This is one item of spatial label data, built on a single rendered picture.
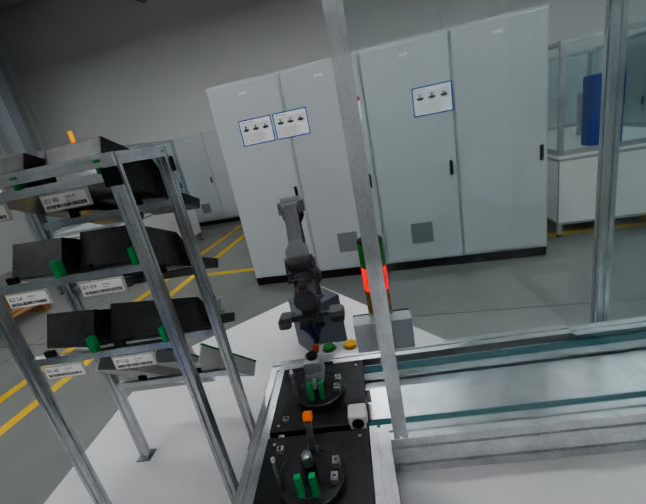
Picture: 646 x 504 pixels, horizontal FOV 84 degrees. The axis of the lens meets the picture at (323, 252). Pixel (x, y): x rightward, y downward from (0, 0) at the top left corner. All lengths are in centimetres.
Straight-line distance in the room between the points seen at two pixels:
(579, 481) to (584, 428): 10
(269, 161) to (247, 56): 516
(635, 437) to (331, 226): 331
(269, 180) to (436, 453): 343
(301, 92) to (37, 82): 892
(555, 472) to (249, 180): 365
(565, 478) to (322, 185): 332
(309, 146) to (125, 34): 713
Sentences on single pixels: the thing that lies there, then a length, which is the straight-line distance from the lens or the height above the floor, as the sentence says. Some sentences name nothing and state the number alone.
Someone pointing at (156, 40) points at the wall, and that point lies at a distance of 990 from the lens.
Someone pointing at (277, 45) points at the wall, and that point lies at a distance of 874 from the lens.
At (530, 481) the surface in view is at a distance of 99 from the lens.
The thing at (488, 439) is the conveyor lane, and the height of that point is 93.
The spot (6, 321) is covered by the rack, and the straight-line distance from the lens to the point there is 92.
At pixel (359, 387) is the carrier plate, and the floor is 97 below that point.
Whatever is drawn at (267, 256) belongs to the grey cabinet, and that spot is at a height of 37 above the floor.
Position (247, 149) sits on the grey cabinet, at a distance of 405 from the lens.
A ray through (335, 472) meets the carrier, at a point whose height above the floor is 101.
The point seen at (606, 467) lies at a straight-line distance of 106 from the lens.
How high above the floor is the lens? 163
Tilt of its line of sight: 18 degrees down
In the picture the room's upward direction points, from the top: 12 degrees counter-clockwise
